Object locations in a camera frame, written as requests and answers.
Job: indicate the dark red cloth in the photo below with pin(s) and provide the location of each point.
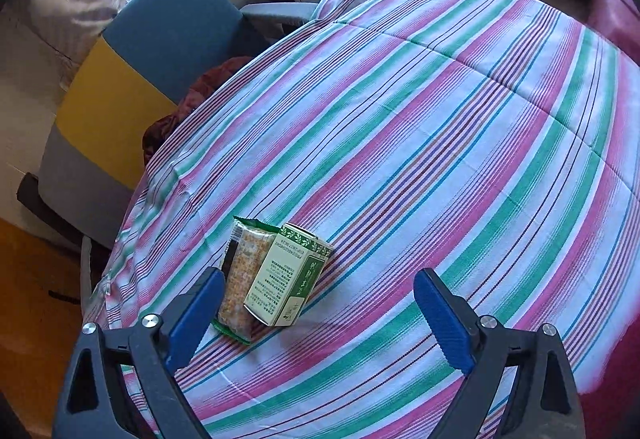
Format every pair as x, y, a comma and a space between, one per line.
200, 89

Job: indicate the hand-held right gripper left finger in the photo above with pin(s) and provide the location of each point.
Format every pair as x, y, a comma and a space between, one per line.
195, 319

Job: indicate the striped tablecloth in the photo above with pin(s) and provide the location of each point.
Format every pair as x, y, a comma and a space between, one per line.
425, 119

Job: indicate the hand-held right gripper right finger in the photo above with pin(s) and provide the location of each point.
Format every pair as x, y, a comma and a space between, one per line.
445, 319

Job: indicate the grey yellow blue chair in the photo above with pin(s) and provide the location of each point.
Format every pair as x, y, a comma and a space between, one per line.
165, 29

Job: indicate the green and white carton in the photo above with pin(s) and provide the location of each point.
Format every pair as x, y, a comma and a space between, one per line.
280, 279

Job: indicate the green cracker packet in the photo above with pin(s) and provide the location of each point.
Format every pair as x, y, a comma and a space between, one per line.
237, 289

